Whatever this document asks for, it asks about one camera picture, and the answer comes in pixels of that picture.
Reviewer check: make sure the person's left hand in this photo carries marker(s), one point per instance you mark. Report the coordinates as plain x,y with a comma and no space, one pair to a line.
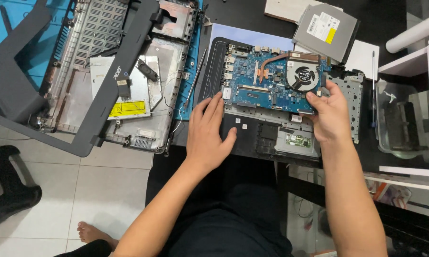
205,139

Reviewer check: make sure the person's right hand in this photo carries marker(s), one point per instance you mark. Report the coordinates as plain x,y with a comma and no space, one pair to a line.
332,117

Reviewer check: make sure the blue laptop motherboard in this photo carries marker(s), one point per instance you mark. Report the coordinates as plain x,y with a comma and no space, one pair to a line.
261,85

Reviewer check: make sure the green touchpad circuit board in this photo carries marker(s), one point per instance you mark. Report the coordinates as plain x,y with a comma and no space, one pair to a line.
298,140

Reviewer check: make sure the black laptop palmrest case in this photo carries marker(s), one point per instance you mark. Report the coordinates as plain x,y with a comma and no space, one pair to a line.
250,139

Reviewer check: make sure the black cooling fan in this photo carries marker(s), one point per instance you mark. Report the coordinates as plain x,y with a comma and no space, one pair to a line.
302,75

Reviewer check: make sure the thin metal rod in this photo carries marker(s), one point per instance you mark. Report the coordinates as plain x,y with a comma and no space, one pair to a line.
196,76

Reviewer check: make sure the white paper sheet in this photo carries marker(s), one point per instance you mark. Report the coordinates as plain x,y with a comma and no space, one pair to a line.
362,59

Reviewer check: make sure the clear plastic container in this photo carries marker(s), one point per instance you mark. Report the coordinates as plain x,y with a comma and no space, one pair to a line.
401,121

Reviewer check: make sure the person's black shorts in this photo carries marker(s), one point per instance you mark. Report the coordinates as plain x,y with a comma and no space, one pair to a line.
228,221

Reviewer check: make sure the silver optical drive white label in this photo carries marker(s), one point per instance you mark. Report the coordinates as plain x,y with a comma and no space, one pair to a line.
325,32

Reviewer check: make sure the silver optical drive yellow label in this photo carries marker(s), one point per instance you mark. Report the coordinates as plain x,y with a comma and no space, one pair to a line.
129,100

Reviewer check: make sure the black laptop speaker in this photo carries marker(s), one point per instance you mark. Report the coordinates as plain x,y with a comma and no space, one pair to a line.
147,70

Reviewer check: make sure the light blue paper sheet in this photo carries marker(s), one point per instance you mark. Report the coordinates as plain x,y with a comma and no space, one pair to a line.
250,35

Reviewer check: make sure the white tube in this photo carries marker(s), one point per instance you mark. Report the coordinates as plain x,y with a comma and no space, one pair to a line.
414,34

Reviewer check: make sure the white flat box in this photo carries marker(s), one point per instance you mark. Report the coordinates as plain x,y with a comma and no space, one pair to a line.
286,9

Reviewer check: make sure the person's bare foot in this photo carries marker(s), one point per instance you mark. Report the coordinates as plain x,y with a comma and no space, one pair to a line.
93,233

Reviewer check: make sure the grey laptop bottom case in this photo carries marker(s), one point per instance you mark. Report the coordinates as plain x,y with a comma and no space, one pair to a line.
89,32

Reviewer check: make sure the blue work mat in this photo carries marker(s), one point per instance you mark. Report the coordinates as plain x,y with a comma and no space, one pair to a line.
29,64

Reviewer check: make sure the black plastic stool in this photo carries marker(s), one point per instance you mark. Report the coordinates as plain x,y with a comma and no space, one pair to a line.
7,192

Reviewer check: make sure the black laptop screen bezel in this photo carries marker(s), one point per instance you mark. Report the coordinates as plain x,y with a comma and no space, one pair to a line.
11,60

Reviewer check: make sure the silver metal drive bracket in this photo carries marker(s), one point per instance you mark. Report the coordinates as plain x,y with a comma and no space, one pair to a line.
352,100

